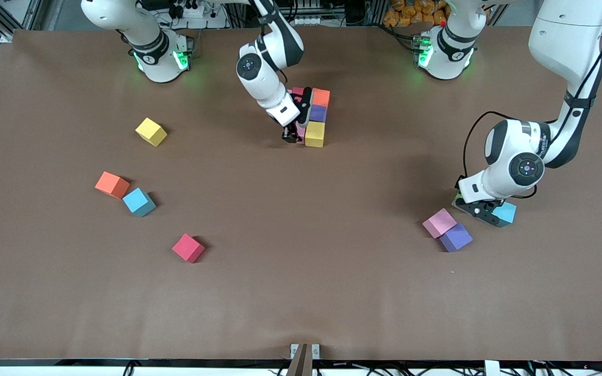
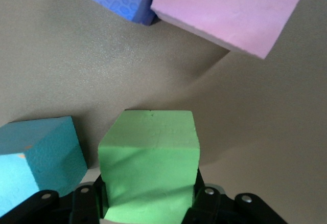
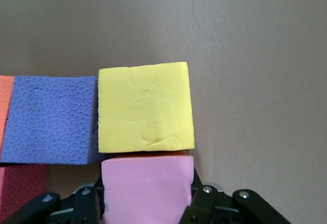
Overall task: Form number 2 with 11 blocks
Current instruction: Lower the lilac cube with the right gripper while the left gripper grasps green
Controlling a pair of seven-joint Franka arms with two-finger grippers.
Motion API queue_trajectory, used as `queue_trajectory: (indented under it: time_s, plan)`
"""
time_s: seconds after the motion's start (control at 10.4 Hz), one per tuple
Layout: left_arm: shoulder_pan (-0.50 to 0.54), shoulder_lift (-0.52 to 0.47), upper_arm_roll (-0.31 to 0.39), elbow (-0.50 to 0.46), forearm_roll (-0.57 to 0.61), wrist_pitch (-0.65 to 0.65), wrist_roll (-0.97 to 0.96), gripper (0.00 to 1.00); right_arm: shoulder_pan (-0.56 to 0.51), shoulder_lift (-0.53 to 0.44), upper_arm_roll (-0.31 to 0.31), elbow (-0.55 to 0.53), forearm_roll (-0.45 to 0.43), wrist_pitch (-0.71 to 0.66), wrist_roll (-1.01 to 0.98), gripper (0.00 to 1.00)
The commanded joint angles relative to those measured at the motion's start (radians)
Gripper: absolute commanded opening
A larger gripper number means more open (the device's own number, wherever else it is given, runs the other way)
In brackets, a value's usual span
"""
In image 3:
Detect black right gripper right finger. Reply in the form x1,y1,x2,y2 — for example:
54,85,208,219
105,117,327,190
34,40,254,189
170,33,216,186
180,167,232,224

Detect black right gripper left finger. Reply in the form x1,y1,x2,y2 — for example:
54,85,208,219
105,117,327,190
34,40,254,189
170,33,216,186
73,180,105,224

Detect pink foam cube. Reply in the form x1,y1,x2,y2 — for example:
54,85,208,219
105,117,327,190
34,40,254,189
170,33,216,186
101,154,195,224
0,167,6,204

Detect red foam cube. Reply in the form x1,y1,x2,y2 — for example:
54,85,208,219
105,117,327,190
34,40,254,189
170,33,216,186
0,164,49,222

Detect purple foam cube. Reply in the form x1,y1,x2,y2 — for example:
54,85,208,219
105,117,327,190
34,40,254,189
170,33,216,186
0,75,99,165

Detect yellow foam cube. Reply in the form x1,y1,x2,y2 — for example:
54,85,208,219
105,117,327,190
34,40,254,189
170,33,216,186
98,61,195,154

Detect orange foam cube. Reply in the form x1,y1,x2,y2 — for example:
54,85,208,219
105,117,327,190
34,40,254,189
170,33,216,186
0,75,15,153

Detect brown paper table cover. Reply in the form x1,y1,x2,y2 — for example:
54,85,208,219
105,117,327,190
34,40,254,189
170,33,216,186
0,0,327,224

